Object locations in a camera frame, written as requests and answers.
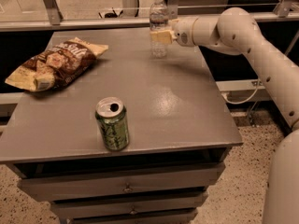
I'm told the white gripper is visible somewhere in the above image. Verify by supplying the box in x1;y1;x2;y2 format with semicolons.
150;17;197;47

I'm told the clear plastic water bottle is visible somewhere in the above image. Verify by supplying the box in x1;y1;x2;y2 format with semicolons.
149;0;169;58

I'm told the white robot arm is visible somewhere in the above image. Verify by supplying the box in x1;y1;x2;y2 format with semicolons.
150;7;299;224

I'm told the grey drawer cabinet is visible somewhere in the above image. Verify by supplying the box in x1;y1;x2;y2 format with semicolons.
0;28;242;224

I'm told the green soda can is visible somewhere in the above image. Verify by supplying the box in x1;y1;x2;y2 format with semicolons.
95;97;129;151

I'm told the brown chip bag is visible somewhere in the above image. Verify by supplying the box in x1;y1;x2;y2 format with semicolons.
5;37;108;92

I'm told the top drawer brass knob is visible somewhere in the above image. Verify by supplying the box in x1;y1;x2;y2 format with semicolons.
123;184;133;193

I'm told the drawer brass knob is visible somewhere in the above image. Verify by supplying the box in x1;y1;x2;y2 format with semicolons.
129;207;138;216
123;184;133;193

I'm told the white cable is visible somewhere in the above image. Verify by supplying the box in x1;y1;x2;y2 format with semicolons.
221;79;261;105

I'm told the metal railing frame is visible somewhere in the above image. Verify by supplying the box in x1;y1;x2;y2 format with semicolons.
0;0;299;32

